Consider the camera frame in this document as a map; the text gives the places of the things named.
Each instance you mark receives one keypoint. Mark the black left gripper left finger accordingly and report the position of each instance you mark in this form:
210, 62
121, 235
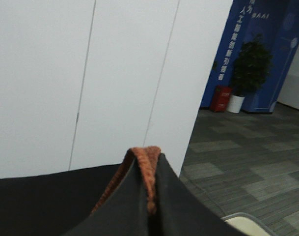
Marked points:
123, 214

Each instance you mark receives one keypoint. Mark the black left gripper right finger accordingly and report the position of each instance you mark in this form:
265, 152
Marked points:
179, 212

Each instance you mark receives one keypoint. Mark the brown microfibre towel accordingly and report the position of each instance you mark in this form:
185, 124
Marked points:
147, 160

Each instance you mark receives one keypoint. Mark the red fire extinguisher box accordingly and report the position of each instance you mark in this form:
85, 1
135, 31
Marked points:
220, 99

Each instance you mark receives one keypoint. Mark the potted green plant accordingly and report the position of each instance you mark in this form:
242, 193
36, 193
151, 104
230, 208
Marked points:
250, 70

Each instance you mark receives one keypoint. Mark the blue printed banner wall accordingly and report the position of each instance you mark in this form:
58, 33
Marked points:
278, 22

